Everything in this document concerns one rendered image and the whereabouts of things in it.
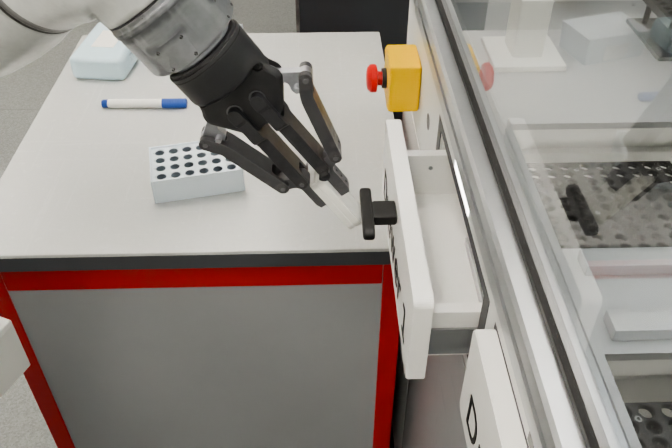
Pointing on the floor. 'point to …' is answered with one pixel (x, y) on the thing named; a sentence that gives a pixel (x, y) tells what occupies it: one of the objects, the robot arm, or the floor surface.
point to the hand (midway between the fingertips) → (336, 196)
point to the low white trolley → (199, 273)
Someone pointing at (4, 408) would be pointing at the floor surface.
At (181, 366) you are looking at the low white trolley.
